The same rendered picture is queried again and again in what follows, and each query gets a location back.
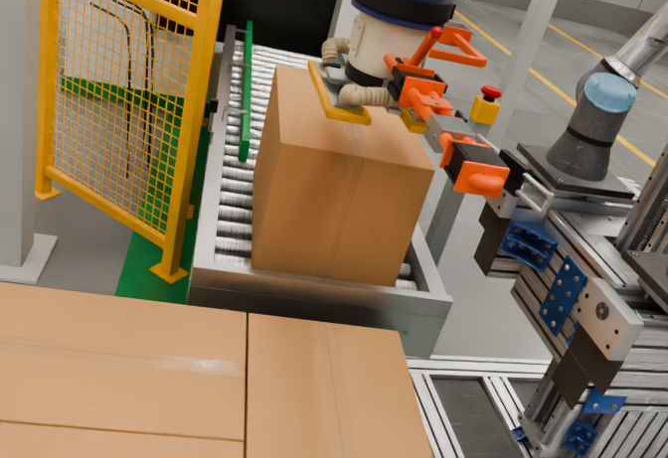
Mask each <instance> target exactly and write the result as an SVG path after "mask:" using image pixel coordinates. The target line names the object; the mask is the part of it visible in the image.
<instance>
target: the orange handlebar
mask: <svg viewBox="0 0 668 458"><path fill-rule="evenodd" d="M451 41H452V42H453V43H454V44H455V45H456V46H457V47H458V48H459V49H460V50H462V51H463V52H464V53H465V54H466V55H465V54H461V53H456V52H451V51H446V50H441V49H436V48H431V50H430V52H429V55H428V57H429V58H433V59H438V60H443V61H448V62H453V63H458V64H463V65H468V66H473V67H478V68H482V67H485V66H486V63H487V59H486V58H484V57H483V56H482V55H481V54H480V53H479V52H478V51H477V50H476V49H475V48H473V47H472V46H471V45H470V44H469V43H468V42H467V41H466V40H465V39H464V38H462V37H461V36H460V35H459V34H456V33H454V34H453V35H452V37H451ZM383 60H384V62H385V63H386V65H387V66H388V68H389V69H390V71H392V69H393V66H396V65H397V63H398V62H397V61H396V60H395V58H394V57H393V56H392V55H391V54H385V55H384V56H383ZM409 60H410V59H409V58H407V57H405V58H402V61H403V62H404V64H405V65H406V64H407V63H408V62H409ZM408 97H409V99H410V100H411V101H412V103H413V104H414V106H412V110H413V111H414V113H415V114H416V116H417V118H420V119H424V121H425V122H426V124H427V122H428V119H429V116H430V114H431V113H435V114H440V115H446V116H452V117H455V116H454V115H453V113H452V112H451V111H450V110H454V108H453V107H452V106H451V105H450V103H449V102H448V101H447V100H446V99H445V98H440V97H439V96H438V95H437V93H436V92H434V91H431V92H429V93H428V94H427V95H423V94H420V93H419V91H418V90H417V89H416V88H411V89H410V90H409V91H408ZM430 107H433V109H434V110H432V109H431V108H430ZM438 138H439V143H440V144H441V146H442V147H443V149H444V148H445V146H446V143H447V140H448V139H453V138H452V136H451V135H450V134H449V133H443V134H441V135H440V136H439V137H438ZM461 141H466V142H472V143H475V141H474V140H473V139H472V138H471V137H464V138H463V139H462V140H461ZM468 183H469V184H470V185H471V186H473V187H474V188H477V189H479V190H483V191H491V192H494V191H498V190H500V189H501V188H502V186H503V184H504V180H503V179H502V178H501V177H488V176H484V175H482V174H473V175H471V176H470V177H469V179H468Z"/></svg>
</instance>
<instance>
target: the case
mask: <svg viewBox="0 0 668 458"><path fill-rule="evenodd" d="M365 106H366V108H367V110H368V112H369V114H370V116H371V123H370V125H364V124H358V123H352V122H346V121H340V120H334V119H328V118H326V116H325V113H324V110H323V108H322V105H321V102H320V100H319V97H318V94H317V92H316V89H315V86H314V84H313V81H312V78H311V76H310V73H309V71H307V70H302V69H297V68H292V67H287V66H282V65H275V70H274V75H273V79H272V84H271V89H270V94H269V99H268V104H267V109H266V113H265V118H264V123H263V128H262V133H261V137H260V142H259V147H258V151H257V156H256V161H255V166H254V171H253V196H252V234H251V268H257V269H264V270H272V271H279V272H286V273H293V274H301V275H308V276H315V277H322V278H330V279H337V280H344V281H351V282H359V283H366V284H373V285H380V286H388V287H395V284H396V281H397V278H398V275H399V273H400V270H401V267H402V264H403V261H404V258H405V256H406V253H407V250H408V247H409V244H410V241H411V239H412V236H413V233H414V230H415V227H416V225H417V222H418V217H419V214H420V211H421V209H422V206H423V203H424V200H425V197H426V194H427V192H428V189H429V186H430V183H431V180H432V177H433V175H434V172H435V170H434V168H433V166H432V164H431V162H430V160H429V158H428V156H427V154H426V152H425V150H424V148H423V146H422V144H421V142H420V140H419V138H418V135H417V134H416V133H411V132H409V131H408V130H407V128H406V126H405V125H404V123H403V121H402V120H401V118H400V116H399V115H396V114H390V113H387V111H386V109H385V108H384V107H383V106H375V105H374V106H371V105H370V106H368V105H365Z"/></svg>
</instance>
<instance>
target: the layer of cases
mask: <svg viewBox="0 0 668 458"><path fill-rule="evenodd" d="M0 458H433V457H432V453H431V449H430V446H429V442H428V439H427V435H426V431H425V428H424V424H423V421H422V417H421V414H420V410H419V406H418V400H417V397H416V393H415V389H414V386H413V382H412V379H411V375H410V371H409V368H408V364H407V361H406V357H405V353H404V350H403V346H402V343H401V339H400V335H399V332H398V331H391V330H383V329H375V328H367V327H359V326H350V325H342V324H334V323H326V322H318V321H310V320H302V319H294V318H286V317H277V316H269V315H261V314H254V313H249V314H248V319H247V313H246V312H238V311H230V310H222V309H214V308H206V307H197V306H189V305H181V304H173V303H165V302H157V301H149V300H141V299H133V298H125V297H116V296H108V295H100V294H92V293H84V292H76V291H69V290H61V289H53V288H45V287H36V286H28V285H20V284H12V283H4V282H0Z"/></svg>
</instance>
